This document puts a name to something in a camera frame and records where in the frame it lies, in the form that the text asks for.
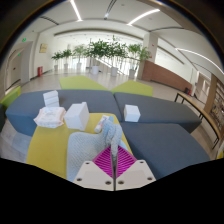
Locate small white box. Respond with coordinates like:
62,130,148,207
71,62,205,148
123,104,142,123

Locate white tube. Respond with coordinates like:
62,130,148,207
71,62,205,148
94,114,110,134

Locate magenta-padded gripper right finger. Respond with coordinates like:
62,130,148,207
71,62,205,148
115,145,156,192

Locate pink-printed wet wipes pack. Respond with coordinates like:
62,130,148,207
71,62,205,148
33,106,67,129

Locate lime green bench seat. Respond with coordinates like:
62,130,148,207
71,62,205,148
0,85,22,110

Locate lime green ottoman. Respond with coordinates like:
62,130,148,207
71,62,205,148
111,79,155,98
59,75,112,92

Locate light blue towel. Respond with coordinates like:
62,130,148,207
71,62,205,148
66,119,130,183

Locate long wooden table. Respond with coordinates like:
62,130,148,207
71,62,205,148
174,91,223,150

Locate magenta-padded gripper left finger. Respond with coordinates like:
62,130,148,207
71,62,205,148
72,146,115,192

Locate wooden shelf unit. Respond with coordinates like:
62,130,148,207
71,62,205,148
204,73,224,138

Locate large white box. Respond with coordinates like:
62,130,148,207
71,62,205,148
63,101,91,132

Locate framed wall notice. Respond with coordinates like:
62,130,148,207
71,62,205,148
38,43,49,54

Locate row of potted plants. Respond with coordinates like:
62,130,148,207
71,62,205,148
50,34,153,80

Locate yellow ottoman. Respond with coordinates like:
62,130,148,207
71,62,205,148
26,112,134,180

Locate ceiling strip lights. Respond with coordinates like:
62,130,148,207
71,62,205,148
68,0,224,76

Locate brown wooden counter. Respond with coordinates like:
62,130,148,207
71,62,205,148
141,60,193,93

